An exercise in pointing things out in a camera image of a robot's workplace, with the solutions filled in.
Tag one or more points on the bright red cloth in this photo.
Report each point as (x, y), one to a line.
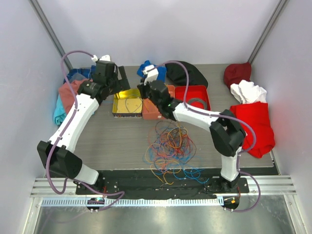
(256, 115)

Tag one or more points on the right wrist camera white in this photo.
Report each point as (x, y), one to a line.
(150, 73)

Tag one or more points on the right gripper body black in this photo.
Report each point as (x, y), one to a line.
(159, 105)

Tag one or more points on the cyan cloth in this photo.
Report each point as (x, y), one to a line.
(59, 112)

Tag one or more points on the salmon pink shirt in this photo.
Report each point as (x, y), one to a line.
(66, 95)

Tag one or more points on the gold tin box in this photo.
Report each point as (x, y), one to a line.
(127, 104)

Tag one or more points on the blue plaid cloth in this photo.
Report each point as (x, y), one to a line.
(81, 74)

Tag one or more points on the aluminium corner post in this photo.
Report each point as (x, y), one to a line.
(47, 26)
(277, 12)

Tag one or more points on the black cloth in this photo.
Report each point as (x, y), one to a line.
(177, 75)

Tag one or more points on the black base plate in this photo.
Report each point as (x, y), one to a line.
(152, 185)

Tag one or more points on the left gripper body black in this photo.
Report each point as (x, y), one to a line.
(113, 83)

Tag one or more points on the red box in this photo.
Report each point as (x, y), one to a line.
(197, 96)

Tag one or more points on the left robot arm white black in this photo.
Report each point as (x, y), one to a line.
(57, 154)

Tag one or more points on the white cable duct rail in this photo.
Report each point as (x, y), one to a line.
(101, 202)

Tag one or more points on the dark red cloth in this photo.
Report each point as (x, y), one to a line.
(235, 73)

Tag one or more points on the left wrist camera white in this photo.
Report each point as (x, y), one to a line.
(95, 58)

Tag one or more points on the white cloth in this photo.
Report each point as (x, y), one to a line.
(246, 92)

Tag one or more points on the salmon pink box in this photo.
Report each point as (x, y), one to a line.
(150, 111)

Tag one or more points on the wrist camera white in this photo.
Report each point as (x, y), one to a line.
(95, 58)
(150, 73)

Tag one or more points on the right aluminium corner post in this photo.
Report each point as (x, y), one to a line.
(277, 12)

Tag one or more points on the left aluminium corner post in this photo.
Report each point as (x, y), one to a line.
(47, 26)

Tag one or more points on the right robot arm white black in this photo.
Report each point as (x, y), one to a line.
(226, 132)

